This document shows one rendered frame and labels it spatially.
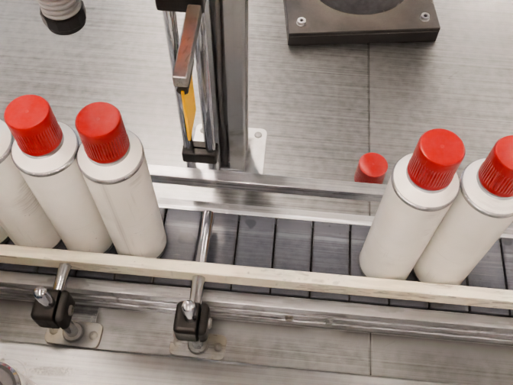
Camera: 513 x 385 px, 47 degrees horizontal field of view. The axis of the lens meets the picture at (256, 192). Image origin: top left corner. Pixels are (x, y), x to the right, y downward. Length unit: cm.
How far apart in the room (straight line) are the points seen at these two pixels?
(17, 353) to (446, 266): 40
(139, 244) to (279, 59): 36
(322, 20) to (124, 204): 45
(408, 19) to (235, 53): 37
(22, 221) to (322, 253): 29
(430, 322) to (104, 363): 31
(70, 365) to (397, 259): 31
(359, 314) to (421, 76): 37
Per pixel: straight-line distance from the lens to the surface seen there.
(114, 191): 48
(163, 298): 59
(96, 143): 44
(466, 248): 52
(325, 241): 61
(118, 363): 57
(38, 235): 60
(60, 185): 50
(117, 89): 80
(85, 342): 64
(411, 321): 60
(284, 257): 60
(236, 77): 57
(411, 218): 47
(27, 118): 46
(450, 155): 43
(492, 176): 46
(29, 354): 60
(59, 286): 58
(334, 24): 83
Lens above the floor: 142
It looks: 60 degrees down
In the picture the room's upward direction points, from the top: 2 degrees clockwise
